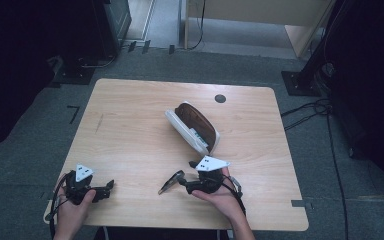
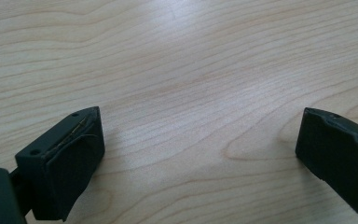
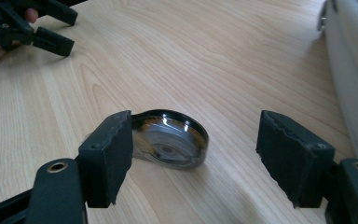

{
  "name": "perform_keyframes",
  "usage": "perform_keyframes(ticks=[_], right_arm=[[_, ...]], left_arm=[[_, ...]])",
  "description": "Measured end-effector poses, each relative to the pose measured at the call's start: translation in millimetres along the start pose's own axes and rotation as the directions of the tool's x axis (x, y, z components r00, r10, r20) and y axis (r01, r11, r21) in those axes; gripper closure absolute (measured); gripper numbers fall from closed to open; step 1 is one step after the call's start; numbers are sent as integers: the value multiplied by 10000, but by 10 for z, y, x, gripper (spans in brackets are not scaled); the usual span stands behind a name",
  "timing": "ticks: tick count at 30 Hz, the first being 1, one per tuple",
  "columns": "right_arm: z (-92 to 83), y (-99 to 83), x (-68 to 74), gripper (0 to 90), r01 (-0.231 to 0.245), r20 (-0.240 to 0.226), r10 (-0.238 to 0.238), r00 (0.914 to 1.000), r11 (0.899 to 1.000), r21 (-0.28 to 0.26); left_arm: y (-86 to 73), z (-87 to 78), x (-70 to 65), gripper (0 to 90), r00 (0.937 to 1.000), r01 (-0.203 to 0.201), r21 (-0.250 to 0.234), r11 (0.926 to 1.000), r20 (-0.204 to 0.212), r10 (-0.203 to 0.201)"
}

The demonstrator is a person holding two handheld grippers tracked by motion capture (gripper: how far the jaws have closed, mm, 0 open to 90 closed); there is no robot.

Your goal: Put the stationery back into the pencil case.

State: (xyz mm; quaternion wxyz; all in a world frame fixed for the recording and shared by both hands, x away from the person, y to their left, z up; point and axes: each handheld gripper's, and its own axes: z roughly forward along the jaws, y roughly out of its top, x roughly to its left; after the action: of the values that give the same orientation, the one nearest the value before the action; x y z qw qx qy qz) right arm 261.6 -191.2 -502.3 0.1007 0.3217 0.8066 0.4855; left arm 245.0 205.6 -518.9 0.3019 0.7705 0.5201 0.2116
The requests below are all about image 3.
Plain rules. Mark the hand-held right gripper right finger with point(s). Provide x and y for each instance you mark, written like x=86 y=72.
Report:
x=295 y=158

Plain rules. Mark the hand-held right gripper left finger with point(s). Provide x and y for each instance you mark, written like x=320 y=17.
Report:
x=108 y=161

